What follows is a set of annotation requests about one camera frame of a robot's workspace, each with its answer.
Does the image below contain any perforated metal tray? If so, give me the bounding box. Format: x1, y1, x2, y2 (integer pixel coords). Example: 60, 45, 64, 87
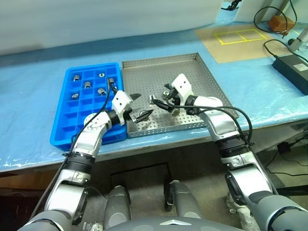
121, 52, 240, 139

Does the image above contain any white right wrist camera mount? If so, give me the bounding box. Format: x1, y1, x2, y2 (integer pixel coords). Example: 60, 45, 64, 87
169, 74, 194, 101

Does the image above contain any blue compartment tray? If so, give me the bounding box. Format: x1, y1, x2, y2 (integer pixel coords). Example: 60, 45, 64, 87
49, 62, 128, 151

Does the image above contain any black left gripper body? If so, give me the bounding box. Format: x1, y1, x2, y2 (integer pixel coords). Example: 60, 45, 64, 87
124, 108, 140, 125

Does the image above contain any grey rounded robot leg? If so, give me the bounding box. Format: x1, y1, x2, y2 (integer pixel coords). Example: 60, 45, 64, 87
168, 180, 210, 219
103, 185, 132, 229

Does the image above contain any black power plug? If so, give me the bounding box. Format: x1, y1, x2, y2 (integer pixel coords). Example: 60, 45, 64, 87
278, 141, 291, 154

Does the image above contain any brown cardboard mat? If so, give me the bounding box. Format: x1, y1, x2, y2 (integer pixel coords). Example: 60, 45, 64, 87
194, 23, 287, 64

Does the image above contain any black adapter cable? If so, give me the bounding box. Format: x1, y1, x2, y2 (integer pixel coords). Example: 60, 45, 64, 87
263, 38, 301, 60

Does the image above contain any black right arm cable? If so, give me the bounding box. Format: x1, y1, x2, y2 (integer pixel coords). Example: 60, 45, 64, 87
166, 98, 253, 147

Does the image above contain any grey metal stand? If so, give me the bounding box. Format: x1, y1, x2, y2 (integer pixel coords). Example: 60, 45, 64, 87
288, 24, 308, 51

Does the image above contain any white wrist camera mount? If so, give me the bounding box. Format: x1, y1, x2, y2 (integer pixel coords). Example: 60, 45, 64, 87
111, 91, 133, 126
169, 74, 194, 101

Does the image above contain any black looped cable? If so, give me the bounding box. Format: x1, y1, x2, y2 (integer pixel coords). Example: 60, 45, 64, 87
254, 6, 293, 38

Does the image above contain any black power adapter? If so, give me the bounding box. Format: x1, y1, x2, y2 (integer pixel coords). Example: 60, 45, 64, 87
271, 54, 308, 96

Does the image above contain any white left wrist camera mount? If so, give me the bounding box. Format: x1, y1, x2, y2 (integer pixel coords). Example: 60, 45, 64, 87
111, 91, 133, 126

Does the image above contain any orange object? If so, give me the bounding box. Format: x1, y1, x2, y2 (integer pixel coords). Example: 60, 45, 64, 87
268, 16, 296, 31

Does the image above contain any grey robot torso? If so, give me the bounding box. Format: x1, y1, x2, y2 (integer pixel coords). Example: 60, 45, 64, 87
103, 213, 244, 231

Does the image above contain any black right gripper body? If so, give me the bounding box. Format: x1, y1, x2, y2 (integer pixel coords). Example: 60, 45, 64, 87
167, 88, 185, 109

